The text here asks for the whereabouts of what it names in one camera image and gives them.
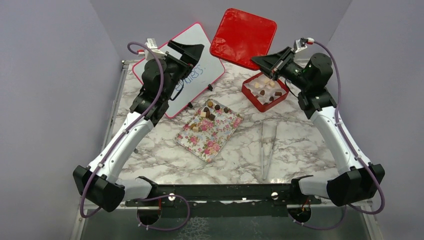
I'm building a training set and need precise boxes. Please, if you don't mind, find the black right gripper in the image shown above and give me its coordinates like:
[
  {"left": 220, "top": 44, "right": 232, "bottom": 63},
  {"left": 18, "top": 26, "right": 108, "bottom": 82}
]
[{"left": 252, "top": 46, "right": 311, "bottom": 91}]

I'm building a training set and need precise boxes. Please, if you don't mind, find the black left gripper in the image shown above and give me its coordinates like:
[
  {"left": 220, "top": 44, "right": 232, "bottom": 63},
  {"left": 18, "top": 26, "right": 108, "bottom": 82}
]
[{"left": 160, "top": 40, "right": 204, "bottom": 101}]

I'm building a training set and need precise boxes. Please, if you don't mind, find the red box lid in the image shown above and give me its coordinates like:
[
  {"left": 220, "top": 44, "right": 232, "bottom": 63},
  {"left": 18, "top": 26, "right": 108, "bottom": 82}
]
[{"left": 209, "top": 8, "right": 278, "bottom": 71}]

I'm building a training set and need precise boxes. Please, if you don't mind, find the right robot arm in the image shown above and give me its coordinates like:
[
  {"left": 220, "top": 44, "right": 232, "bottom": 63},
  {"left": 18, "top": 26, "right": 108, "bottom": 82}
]
[{"left": 251, "top": 47, "right": 386, "bottom": 207}]

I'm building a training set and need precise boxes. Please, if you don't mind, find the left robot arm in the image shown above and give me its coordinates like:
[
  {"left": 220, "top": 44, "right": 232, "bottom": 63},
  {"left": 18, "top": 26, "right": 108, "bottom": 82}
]
[{"left": 72, "top": 38, "right": 205, "bottom": 218}]

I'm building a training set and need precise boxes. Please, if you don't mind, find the red chocolate box base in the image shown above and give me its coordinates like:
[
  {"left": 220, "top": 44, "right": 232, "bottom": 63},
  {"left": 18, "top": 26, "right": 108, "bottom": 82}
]
[{"left": 241, "top": 73, "right": 290, "bottom": 113}]

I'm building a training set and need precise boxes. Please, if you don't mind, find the dark square chocolate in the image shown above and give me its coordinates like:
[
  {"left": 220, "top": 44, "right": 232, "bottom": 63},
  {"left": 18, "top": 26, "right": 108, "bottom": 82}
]
[{"left": 208, "top": 114, "right": 216, "bottom": 121}]

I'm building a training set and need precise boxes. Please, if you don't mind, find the floral rectangular tray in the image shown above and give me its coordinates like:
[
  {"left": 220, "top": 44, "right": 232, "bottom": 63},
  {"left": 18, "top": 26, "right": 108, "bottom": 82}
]
[{"left": 174, "top": 98, "right": 243, "bottom": 163}]

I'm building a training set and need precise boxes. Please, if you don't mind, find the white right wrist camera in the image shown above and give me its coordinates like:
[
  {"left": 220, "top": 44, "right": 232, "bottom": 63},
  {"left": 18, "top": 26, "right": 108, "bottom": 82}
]
[{"left": 293, "top": 37, "right": 315, "bottom": 54}]

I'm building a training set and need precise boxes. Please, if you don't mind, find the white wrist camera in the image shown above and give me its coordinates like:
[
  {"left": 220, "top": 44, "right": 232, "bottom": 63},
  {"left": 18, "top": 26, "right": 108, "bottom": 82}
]
[
  {"left": 143, "top": 38, "right": 166, "bottom": 61},
  {"left": 293, "top": 37, "right": 315, "bottom": 54}
]

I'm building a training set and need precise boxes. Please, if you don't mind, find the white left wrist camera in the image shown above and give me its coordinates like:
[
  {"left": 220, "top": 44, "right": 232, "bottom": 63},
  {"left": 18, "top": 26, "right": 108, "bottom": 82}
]
[{"left": 143, "top": 38, "right": 166, "bottom": 61}]

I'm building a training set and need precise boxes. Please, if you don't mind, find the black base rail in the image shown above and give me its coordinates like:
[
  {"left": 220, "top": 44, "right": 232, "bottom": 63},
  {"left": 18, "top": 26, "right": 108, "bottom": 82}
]
[{"left": 124, "top": 183, "right": 322, "bottom": 218}]

